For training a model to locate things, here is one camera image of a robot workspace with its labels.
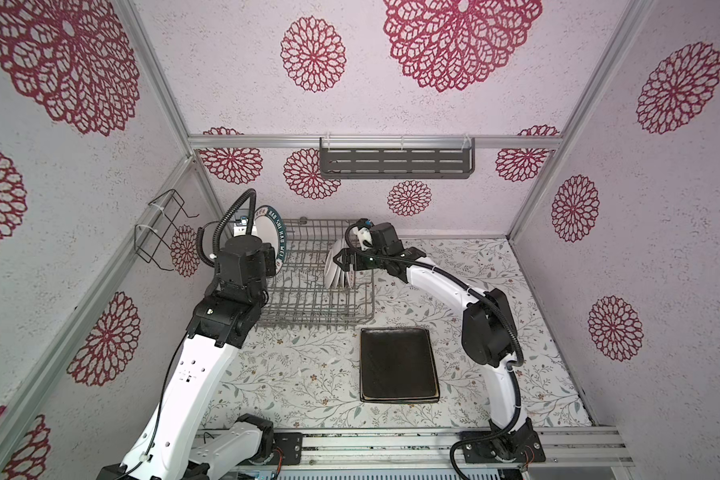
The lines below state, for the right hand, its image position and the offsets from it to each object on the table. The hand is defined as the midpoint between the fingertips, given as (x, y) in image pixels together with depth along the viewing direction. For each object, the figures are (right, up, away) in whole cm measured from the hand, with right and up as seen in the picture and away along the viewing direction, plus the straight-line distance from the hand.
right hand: (344, 252), depth 90 cm
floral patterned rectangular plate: (+15, -38, -11) cm, 43 cm away
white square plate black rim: (+15, -35, -11) cm, 40 cm away
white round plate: (-19, +6, -14) cm, 24 cm away
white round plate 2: (+1, -8, +16) cm, 18 cm away
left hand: (-21, 0, -24) cm, 32 cm away
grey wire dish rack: (-16, -14, +13) cm, 25 cm away
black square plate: (+15, -32, -8) cm, 36 cm away
